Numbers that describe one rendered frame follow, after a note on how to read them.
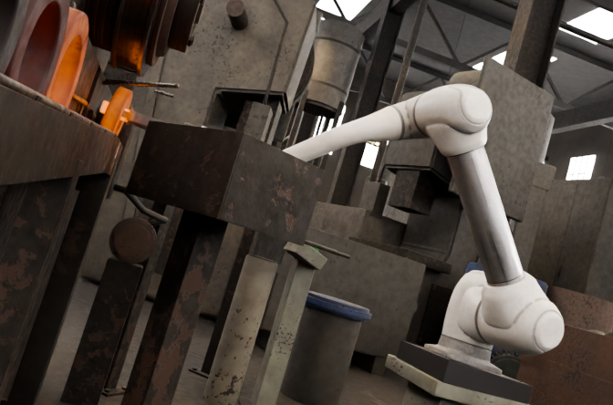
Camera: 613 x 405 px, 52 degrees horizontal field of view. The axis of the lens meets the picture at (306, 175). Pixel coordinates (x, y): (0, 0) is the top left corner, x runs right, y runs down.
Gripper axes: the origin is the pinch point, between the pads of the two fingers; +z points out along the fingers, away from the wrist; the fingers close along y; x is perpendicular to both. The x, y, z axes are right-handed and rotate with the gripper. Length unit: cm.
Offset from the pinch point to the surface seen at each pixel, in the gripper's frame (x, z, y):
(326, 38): 343, -174, 842
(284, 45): 115, -57, 257
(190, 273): -28, -27, -51
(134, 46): 14.5, 0.3, -10.8
